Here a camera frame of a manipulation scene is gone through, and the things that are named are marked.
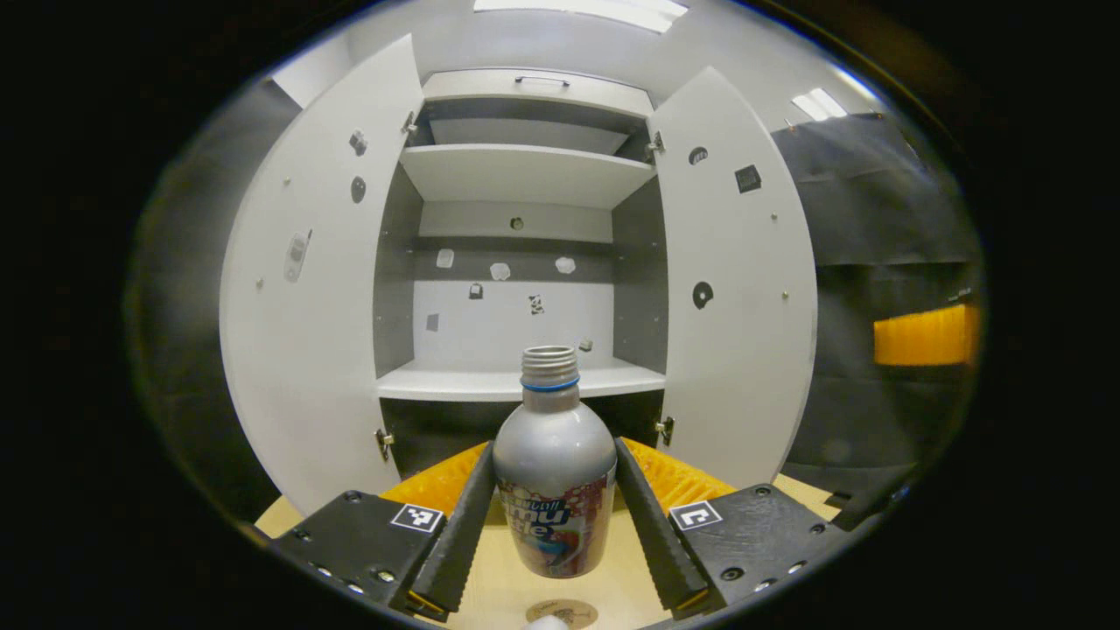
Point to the ceiling light panel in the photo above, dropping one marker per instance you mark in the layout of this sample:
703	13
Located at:
604	9
820	103

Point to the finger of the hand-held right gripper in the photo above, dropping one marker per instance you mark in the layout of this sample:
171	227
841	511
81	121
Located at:
923	337

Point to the white cabinet shelf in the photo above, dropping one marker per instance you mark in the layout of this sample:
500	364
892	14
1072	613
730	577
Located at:
455	383
525	175

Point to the white cabinet door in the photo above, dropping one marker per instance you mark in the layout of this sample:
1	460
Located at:
744	350
306	367

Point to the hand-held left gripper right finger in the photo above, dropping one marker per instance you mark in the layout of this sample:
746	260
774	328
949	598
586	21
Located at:
652	534

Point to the black backdrop cloth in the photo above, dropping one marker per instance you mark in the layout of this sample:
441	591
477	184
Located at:
875	219

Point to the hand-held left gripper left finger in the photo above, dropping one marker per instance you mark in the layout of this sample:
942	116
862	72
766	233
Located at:
459	534

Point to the white cabinet drawer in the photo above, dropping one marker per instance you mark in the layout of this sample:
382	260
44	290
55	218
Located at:
490	87

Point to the silver bottle with printed label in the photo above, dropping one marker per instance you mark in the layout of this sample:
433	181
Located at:
553	464

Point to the round brown coaster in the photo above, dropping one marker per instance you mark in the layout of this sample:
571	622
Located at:
577	608

